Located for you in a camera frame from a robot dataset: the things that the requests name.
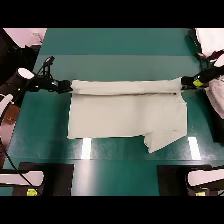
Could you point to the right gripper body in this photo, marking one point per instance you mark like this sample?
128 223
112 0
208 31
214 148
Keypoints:
190 82

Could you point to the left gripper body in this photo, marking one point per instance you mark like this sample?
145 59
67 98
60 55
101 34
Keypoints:
60 86

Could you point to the white T-shirt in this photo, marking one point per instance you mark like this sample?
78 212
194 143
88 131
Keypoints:
126 113

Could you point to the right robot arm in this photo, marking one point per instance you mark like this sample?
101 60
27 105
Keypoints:
213 72

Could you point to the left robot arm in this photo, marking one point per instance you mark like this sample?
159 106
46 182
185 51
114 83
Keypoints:
18 81

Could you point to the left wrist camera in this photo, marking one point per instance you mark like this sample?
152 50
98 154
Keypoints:
48 63

